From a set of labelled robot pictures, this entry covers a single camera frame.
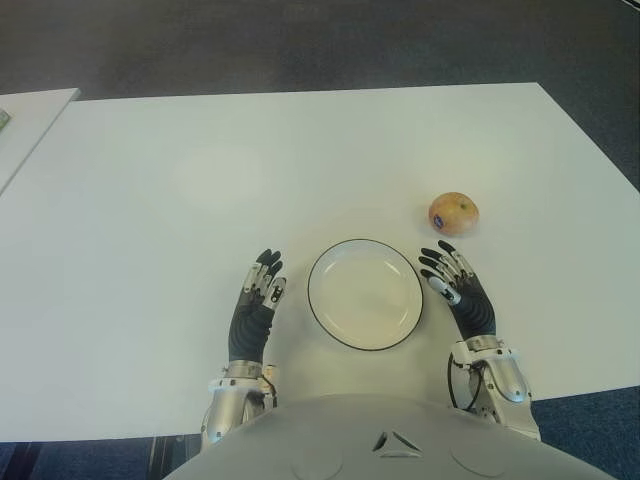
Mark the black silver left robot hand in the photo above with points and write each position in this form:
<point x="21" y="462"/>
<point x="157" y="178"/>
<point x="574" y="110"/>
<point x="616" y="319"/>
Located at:
<point x="247" y="330"/>

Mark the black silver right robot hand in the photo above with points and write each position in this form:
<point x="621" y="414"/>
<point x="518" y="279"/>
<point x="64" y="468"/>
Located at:
<point x="475" y="312"/>

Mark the yellow-red apple with sticker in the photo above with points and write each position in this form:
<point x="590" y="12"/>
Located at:
<point x="455" y="212"/>

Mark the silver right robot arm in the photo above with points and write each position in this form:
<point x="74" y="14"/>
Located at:
<point x="510" y="380"/>

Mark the white plate with black rim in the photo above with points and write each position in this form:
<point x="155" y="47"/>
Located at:
<point x="365" y="300"/>

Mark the grey robot torso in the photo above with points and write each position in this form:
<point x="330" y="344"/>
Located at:
<point x="350" y="450"/>

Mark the white side table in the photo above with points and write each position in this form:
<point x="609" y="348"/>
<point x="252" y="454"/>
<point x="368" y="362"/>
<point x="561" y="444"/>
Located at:
<point x="30" y="130"/>

